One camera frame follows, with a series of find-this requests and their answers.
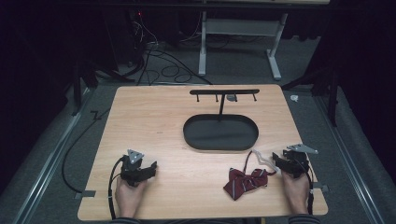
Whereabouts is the grey metal floor rail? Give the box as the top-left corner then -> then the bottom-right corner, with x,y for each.
11,88 -> 94,224
312,94 -> 389,224

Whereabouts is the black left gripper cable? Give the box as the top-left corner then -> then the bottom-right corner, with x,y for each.
106,156 -> 126,220

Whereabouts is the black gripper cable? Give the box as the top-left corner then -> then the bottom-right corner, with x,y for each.
303,158 -> 316,216
106,156 -> 126,220

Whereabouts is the person's right hand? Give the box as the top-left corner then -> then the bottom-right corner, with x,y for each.
281,170 -> 311,216

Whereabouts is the dark red striped bow tie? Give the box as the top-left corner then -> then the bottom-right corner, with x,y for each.
222,148 -> 280,202

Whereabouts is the person's left hand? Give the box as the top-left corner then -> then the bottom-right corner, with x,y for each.
114,178 -> 149,218

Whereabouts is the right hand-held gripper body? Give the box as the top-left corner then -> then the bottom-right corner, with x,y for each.
282,143 -> 319,179

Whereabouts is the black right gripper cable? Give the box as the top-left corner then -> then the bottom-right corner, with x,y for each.
303,158 -> 316,216

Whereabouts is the grey metal table bracket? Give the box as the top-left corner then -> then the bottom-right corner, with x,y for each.
74,189 -> 97,201
312,182 -> 330,192

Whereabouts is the white metal desk frame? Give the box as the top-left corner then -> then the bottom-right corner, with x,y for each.
197,10 -> 290,81

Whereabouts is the tangle of black floor cables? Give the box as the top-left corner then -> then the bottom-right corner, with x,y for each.
125,12 -> 214,87

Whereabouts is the black hanger stand with tray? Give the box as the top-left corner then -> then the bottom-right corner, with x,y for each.
182,89 -> 261,152

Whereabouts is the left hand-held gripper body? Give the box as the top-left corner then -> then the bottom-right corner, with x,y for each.
120,148 -> 149,188

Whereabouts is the black floor cable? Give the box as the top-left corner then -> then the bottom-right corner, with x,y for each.
61,106 -> 110,194

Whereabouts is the black metal stand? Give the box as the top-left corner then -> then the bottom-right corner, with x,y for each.
70,57 -> 99,117
280,66 -> 340,128

